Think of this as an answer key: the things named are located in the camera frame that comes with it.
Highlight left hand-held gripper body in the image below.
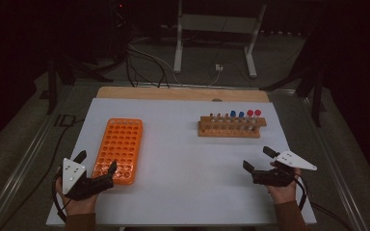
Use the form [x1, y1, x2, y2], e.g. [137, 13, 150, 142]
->
[61, 157, 116, 202]

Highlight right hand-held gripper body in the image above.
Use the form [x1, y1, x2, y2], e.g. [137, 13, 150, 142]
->
[251, 149, 318, 188]

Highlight orange plastic test tube rack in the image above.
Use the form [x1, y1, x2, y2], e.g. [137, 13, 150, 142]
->
[91, 117, 144, 186]

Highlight wooden test tube rack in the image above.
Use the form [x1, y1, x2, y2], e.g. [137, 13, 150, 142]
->
[198, 115, 268, 140]

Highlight blue-capped test tube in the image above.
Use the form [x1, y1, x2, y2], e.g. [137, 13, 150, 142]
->
[237, 111, 246, 133]
[229, 110, 238, 133]

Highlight person's right hand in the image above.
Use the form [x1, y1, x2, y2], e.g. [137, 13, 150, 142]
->
[265, 173, 303, 205]

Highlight person's left hand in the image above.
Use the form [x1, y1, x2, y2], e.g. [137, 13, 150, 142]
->
[55, 177, 99, 217]

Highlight red-capped test tube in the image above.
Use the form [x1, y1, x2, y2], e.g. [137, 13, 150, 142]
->
[246, 109, 254, 133]
[253, 109, 262, 133]

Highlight black tripod stand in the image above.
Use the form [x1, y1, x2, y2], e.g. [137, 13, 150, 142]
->
[46, 54, 124, 116]
[259, 28, 327, 128]

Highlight dark equipment with red light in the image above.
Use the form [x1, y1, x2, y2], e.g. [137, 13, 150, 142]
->
[109, 0, 133, 62]

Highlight black floor cable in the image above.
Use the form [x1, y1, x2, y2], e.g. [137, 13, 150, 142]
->
[309, 201, 353, 231]
[0, 118, 86, 231]

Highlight left hand-held gripper cable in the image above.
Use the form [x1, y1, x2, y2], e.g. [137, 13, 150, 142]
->
[51, 167, 68, 224]

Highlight hand-held gripper cable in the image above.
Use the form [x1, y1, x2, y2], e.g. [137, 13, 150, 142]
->
[51, 167, 68, 224]
[293, 175, 310, 213]

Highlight right hand-held gripper cable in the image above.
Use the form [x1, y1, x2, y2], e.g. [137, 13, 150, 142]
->
[293, 175, 310, 213]

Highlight aluminium floor rail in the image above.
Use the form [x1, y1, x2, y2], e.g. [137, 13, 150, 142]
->
[0, 86, 75, 231]
[297, 92, 370, 231]

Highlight white plug cable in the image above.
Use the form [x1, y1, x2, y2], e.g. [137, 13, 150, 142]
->
[205, 69, 222, 88]

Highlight black looped floor cables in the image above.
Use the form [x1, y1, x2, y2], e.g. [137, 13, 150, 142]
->
[124, 47, 172, 90]

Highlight long white floor cable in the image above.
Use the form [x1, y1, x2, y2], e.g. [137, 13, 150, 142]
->
[126, 42, 182, 86]

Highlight white metal stand frame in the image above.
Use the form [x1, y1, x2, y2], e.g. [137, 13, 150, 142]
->
[172, 0, 269, 79]

